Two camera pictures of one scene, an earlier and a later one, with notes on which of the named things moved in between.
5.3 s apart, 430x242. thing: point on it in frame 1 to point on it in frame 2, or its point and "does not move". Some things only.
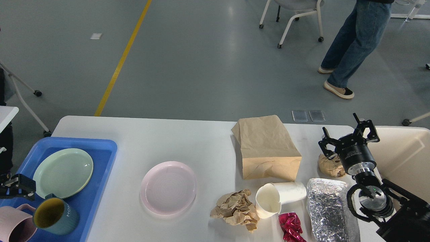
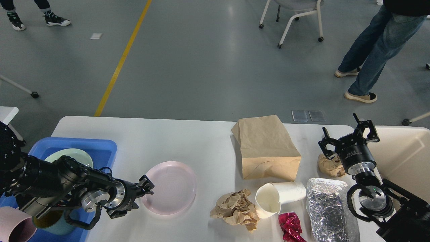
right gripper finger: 373,135 does not move
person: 352,41 to 396,23
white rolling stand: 47,133 to 35,94
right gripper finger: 327,140 does not move
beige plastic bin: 403,157 does not move
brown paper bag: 267,152 does not move
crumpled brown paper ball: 236,209 does not move
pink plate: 168,188 does not move
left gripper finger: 23,187 to 121,193
